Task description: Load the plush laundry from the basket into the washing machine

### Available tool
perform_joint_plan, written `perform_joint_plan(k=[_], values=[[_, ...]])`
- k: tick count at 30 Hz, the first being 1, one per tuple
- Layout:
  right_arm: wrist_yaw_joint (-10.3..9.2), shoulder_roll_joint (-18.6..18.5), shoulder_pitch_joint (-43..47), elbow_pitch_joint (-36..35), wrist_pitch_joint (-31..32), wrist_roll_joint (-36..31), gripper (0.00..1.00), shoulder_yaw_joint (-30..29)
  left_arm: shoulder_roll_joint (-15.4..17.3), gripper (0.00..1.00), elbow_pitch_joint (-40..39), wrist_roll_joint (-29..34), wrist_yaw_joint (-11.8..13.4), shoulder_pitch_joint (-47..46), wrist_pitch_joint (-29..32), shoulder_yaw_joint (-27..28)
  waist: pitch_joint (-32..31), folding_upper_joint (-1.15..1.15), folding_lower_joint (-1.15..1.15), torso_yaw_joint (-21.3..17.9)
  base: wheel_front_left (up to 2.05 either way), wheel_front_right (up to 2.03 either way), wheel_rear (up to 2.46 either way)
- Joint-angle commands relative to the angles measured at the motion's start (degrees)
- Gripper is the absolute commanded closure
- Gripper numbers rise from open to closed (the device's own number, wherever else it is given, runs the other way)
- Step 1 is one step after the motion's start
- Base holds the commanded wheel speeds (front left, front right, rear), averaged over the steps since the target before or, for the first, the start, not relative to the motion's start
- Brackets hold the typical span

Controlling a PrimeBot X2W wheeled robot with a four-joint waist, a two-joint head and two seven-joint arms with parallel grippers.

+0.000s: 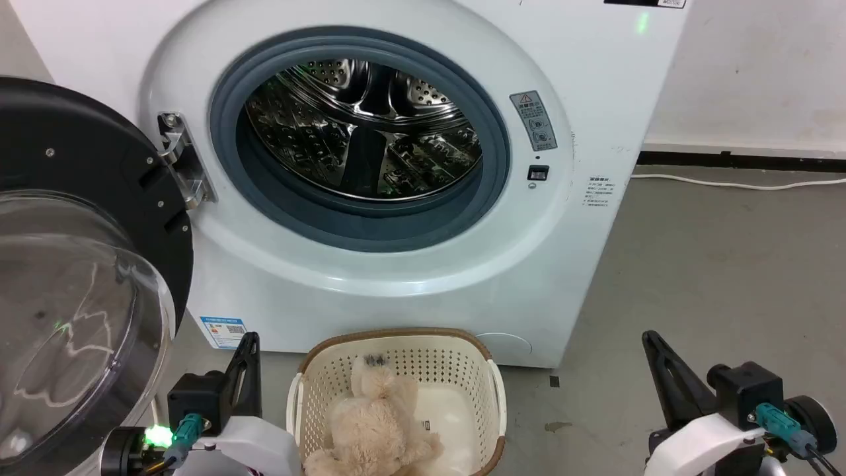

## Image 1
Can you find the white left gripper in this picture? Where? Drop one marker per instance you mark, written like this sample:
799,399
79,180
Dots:
258,446

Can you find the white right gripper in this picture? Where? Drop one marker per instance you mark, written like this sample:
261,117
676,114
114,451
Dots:
700,449

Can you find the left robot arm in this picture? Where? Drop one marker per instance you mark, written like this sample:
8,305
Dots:
129,453

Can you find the white front-load washing machine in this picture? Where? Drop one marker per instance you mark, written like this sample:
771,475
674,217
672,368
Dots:
370,291

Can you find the blue energy label sticker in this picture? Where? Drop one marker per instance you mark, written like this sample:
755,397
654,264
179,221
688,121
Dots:
223,332

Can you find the beige plush toy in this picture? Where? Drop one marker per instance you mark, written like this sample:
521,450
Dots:
373,430

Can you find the grey rubber door gasket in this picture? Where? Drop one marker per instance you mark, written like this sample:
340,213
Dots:
277,198

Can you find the small printed text sticker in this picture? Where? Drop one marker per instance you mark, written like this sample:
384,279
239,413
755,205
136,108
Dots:
599,192

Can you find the cream perforated laundry basket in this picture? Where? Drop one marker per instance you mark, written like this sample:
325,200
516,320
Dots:
462,390

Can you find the metal door hinge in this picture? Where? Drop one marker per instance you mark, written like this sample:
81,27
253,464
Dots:
186,165

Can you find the black baseboard strip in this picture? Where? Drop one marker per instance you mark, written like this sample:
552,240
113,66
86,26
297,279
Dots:
740,160

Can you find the black round washer door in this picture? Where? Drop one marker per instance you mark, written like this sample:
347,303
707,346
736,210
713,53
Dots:
73,198

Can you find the black door latch slot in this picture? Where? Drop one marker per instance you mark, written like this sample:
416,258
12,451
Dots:
538,173

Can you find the steel washer drum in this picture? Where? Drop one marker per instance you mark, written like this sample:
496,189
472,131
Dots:
370,132

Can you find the grey warning sticker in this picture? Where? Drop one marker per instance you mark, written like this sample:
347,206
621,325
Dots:
533,120

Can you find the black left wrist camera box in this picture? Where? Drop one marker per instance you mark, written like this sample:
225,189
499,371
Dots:
197,400

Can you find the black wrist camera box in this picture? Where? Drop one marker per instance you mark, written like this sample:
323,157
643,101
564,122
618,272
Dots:
197,400
747,393

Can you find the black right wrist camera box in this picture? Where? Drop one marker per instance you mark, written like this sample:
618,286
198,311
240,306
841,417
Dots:
747,393

